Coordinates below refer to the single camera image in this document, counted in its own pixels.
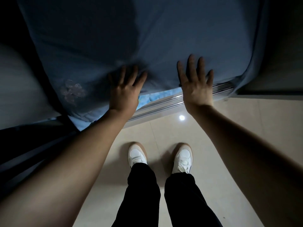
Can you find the white right sneaker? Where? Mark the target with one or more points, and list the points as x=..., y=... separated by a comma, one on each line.
x=183, y=158

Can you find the person's left forearm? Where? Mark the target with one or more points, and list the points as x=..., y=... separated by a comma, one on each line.
x=71, y=167

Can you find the person's right middle finger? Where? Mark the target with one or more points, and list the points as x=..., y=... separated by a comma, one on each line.
x=191, y=67

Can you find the silver metal bed rail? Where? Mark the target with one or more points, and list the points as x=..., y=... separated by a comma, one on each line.
x=170, y=102

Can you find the dark bed frame bars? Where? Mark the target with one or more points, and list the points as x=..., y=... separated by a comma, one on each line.
x=28, y=153

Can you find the person's right forearm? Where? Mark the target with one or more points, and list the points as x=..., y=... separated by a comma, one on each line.
x=255, y=163

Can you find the person's right little finger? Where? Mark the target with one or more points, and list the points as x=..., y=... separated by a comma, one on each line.
x=210, y=77

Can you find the person's left hand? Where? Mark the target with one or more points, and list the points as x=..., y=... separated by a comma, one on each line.
x=123, y=96

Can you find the grey pillow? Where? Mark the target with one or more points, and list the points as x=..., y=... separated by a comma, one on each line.
x=21, y=92

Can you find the person's left middle finger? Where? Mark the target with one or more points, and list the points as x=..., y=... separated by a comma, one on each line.
x=133, y=74

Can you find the white sneaker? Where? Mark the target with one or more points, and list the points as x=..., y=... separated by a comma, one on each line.
x=136, y=154
x=183, y=158

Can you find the person's right hand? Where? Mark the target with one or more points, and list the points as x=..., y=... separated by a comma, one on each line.
x=196, y=92

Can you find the white left sneaker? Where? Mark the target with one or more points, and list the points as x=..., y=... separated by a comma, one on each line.
x=136, y=154

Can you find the dark blue bed sheet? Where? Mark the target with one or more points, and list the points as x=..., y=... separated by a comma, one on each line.
x=151, y=33

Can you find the person's left little finger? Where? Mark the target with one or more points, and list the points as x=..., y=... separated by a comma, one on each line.
x=112, y=80

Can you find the black trousers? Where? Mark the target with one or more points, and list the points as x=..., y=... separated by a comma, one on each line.
x=142, y=198

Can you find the light blue mattress pad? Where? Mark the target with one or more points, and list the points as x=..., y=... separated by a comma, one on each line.
x=156, y=96

